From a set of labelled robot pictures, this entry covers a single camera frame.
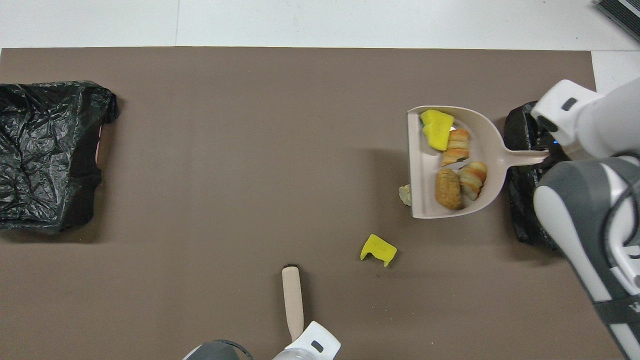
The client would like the yellow sponge piece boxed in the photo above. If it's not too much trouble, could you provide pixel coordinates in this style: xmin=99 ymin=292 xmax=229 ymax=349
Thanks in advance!
xmin=419 ymin=109 xmax=455 ymax=152
xmin=360 ymin=233 xmax=398 ymax=268

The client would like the beige hand brush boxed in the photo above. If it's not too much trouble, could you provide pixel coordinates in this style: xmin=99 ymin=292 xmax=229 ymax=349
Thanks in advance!
xmin=281 ymin=265 xmax=305 ymax=343

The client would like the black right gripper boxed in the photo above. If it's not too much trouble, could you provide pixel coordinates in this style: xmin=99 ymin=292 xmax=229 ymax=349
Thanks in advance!
xmin=539 ymin=131 xmax=571 ymax=166

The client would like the brown bread roll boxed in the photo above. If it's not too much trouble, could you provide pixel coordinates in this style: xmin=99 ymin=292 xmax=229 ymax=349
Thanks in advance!
xmin=435 ymin=168 xmax=463 ymax=211

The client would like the brown table mat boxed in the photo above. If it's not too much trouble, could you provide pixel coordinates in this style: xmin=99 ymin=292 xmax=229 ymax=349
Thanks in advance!
xmin=0 ymin=47 xmax=627 ymax=360

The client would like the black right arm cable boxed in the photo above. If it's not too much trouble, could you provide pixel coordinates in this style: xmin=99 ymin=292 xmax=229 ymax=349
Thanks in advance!
xmin=600 ymin=155 xmax=640 ymax=266

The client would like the black trash bag bin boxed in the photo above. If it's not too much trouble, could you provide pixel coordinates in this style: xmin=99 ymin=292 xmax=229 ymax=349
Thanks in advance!
xmin=0 ymin=81 xmax=120 ymax=235
xmin=503 ymin=101 xmax=573 ymax=251

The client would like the pale oval bread roll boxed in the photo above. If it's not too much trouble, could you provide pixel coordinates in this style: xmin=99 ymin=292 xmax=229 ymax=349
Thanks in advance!
xmin=457 ymin=161 xmax=488 ymax=202

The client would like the beige plastic dustpan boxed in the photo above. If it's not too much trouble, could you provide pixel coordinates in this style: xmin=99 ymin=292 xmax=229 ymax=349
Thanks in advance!
xmin=406 ymin=105 xmax=551 ymax=220

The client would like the dark grey ribbed panel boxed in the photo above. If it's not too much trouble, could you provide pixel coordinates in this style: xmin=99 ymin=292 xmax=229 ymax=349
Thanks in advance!
xmin=596 ymin=0 xmax=640 ymax=44

